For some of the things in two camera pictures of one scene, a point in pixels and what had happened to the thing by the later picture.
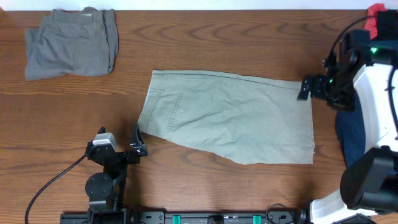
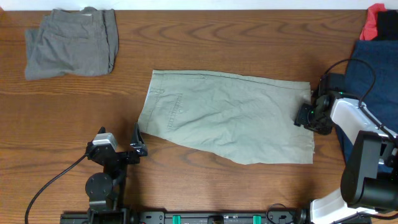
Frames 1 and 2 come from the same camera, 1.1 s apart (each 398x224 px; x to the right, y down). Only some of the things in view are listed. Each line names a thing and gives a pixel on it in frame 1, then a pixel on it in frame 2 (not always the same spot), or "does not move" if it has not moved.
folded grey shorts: [83, 42] does not move
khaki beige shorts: [249, 121] does not move
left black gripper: [138, 147] does not move
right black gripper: [317, 81] to [302, 119]
